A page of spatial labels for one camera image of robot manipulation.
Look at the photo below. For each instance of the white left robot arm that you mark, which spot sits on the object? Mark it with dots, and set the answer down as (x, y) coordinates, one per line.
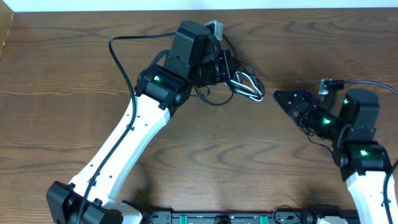
(195, 60)

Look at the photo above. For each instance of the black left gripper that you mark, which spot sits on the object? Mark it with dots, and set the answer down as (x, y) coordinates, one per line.
(229, 64)

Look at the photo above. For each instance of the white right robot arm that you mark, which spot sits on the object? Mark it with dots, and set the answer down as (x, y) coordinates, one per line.
(363, 162)

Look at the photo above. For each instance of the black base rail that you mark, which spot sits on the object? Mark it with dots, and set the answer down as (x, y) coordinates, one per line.
(282, 214)

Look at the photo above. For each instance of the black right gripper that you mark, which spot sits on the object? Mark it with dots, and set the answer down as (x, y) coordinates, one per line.
(303, 96)

